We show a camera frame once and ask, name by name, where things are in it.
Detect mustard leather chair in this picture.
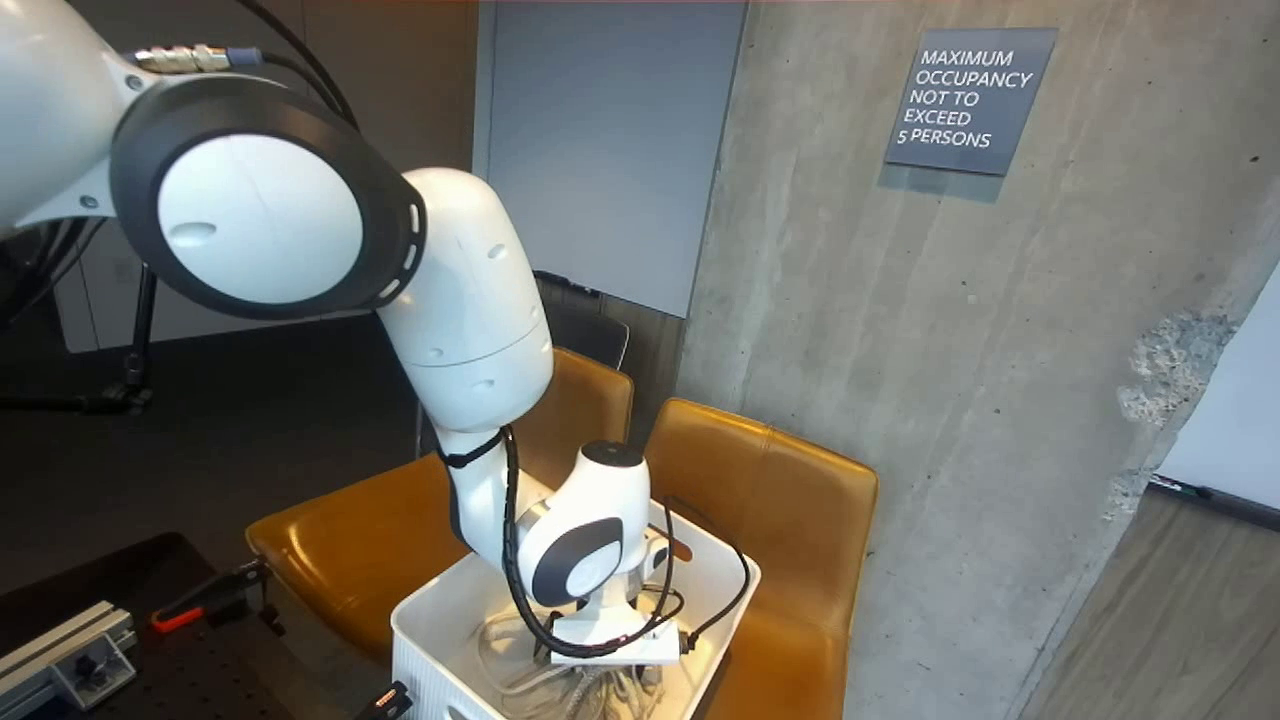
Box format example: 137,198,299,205
239,349,634,659
643,396,883,720

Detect white plastic basket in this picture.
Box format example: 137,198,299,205
388,513,765,720

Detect white wall board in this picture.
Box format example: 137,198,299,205
471,0,750,319

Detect thin smooth white cord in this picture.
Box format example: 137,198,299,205
475,612,697,720

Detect red and black clamp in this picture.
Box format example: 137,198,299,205
149,555,279,640

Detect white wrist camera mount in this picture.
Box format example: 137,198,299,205
603,623,697,671

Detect aluminium profile rail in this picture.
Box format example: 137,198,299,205
0,597,145,720

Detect gray occupancy sign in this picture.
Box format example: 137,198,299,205
880,27,1058,179

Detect thick braided white rope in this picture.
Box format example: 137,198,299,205
471,605,697,720

